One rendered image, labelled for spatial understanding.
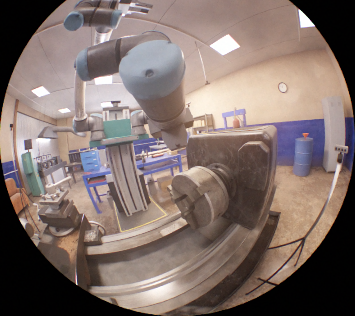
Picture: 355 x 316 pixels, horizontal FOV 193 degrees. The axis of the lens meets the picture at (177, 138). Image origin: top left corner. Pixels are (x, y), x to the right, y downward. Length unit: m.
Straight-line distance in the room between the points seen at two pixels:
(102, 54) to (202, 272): 0.72
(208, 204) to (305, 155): 2.97
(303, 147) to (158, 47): 3.10
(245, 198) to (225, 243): 0.24
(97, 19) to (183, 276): 0.98
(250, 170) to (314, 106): 3.66
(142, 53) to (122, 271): 0.82
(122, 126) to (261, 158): 1.26
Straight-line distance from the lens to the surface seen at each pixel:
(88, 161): 2.31
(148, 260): 0.72
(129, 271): 0.73
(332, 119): 3.61
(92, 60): 0.26
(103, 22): 0.51
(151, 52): 0.15
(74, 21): 0.52
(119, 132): 1.28
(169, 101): 0.15
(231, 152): 0.46
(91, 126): 1.15
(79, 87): 1.03
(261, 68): 4.10
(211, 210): 0.35
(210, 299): 0.96
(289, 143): 3.76
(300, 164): 3.22
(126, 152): 1.37
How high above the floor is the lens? 1.36
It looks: 3 degrees down
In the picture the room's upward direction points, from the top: 7 degrees counter-clockwise
